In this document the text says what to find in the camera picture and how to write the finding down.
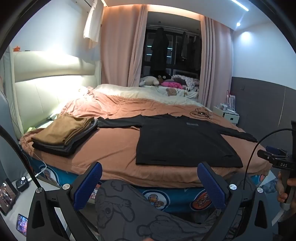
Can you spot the ceiling light strip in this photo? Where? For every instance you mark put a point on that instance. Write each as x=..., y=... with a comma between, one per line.
x=240, y=5

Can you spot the blue printed bed sheet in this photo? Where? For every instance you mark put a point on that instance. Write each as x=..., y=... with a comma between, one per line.
x=161, y=199

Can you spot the smartphone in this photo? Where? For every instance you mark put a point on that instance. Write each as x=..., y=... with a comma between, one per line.
x=22, y=224

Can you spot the black folded garment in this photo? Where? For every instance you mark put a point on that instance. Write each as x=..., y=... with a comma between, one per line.
x=52, y=150

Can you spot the brown folded garment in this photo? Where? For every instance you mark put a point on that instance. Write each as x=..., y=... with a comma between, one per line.
x=62, y=129

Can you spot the brown blanket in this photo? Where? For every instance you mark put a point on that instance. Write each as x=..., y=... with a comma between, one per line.
x=111, y=150

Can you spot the tablet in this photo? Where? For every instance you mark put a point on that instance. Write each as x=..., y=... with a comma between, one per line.
x=8, y=197

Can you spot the dark brown plush toy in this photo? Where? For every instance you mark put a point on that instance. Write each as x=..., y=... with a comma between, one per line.
x=163, y=77

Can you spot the floral cloth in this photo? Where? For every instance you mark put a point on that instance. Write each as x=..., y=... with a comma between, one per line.
x=188, y=81

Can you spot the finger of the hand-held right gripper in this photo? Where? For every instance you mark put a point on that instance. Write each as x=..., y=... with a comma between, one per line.
x=276, y=150
x=266, y=154

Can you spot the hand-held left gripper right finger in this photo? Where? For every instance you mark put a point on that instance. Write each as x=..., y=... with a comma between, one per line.
x=211, y=185

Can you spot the small brown teddy bear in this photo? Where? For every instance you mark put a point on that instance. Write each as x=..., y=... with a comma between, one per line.
x=171, y=91

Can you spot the person's leg in patterned pants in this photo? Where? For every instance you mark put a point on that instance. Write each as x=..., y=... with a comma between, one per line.
x=129, y=208

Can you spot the white plush toy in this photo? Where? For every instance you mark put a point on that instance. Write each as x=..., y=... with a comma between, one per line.
x=149, y=80

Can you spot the pink cloth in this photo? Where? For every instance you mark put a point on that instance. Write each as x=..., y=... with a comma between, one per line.
x=172, y=84

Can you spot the white nightstand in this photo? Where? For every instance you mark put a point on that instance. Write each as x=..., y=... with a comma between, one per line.
x=227, y=117

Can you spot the white hanging garment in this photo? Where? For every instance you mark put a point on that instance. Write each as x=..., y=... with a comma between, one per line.
x=92, y=23

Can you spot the white bedside table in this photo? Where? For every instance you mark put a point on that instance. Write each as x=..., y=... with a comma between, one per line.
x=8, y=222

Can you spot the person's right hand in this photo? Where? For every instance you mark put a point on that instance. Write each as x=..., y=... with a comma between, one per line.
x=281, y=187

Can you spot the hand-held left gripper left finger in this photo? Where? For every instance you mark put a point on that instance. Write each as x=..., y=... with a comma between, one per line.
x=89, y=183

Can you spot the cream padded headboard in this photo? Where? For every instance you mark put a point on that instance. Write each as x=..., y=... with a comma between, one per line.
x=46, y=92

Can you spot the black long-sleeve shirt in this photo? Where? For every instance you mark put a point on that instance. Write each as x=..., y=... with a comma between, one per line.
x=185, y=143

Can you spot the grey folded garment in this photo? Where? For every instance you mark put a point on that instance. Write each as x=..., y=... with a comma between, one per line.
x=84, y=134

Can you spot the pink curtain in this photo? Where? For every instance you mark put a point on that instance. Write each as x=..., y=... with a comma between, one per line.
x=120, y=46
x=217, y=64

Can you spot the grey hanging garment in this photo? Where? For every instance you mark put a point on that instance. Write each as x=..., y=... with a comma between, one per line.
x=185, y=45

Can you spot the dark hanging coat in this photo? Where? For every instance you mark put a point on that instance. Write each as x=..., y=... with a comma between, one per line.
x=159, y=51

